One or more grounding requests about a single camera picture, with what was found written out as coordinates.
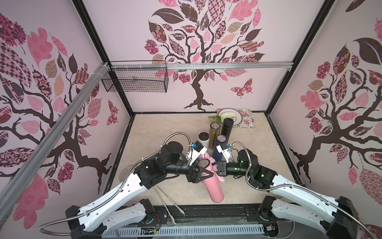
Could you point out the diagonal aluminium left bar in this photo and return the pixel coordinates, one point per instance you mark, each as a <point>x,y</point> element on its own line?
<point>20,181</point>

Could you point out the toy napa cabbage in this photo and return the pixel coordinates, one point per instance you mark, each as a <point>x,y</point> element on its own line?
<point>228,115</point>

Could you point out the horizontal aluminium back bar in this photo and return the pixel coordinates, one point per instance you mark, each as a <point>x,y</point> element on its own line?
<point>202,66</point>

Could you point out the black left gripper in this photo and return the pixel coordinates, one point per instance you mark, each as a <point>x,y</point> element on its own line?
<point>193,173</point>

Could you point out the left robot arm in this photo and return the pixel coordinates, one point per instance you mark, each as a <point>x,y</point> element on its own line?
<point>107,214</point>

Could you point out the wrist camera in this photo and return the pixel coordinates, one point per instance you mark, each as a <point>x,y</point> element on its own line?
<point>197,149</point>
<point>225,150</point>

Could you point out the round glass coaster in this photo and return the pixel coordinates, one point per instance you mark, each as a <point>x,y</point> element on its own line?
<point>124,173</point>

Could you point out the white round plate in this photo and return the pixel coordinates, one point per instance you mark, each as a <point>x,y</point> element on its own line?
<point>239,116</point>

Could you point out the floral rectangular tray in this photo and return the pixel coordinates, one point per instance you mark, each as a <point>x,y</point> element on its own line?
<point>248,119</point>

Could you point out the gold thermos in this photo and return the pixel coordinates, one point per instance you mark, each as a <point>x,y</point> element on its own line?
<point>213,133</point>

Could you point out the black wire basket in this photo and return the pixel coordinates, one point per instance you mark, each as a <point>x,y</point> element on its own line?
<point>137,76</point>

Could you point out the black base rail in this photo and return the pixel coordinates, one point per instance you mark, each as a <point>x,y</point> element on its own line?
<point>215,212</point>

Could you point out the metal tongs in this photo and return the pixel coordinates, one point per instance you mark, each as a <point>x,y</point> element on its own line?
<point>166,201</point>

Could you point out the pink thermos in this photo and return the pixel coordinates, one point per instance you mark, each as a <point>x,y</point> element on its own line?
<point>212,184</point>

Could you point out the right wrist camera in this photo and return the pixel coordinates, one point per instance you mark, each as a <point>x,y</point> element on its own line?
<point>225,150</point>

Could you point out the white slotted cable duct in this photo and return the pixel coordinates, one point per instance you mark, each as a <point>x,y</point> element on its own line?
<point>187,231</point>

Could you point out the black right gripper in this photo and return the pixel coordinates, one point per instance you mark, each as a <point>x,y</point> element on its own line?
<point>221,169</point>

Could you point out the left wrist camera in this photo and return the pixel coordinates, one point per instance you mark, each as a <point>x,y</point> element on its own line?
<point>197,149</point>

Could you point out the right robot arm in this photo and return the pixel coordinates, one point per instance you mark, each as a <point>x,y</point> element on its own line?
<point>337,218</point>

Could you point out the pink towel cloth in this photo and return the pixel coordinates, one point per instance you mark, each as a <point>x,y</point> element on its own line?
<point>213,164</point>

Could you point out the white thermos black lid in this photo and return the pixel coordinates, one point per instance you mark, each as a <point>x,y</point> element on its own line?
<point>204,139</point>

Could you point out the blue thermos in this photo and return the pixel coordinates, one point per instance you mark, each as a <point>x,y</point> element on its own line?
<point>219,141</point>

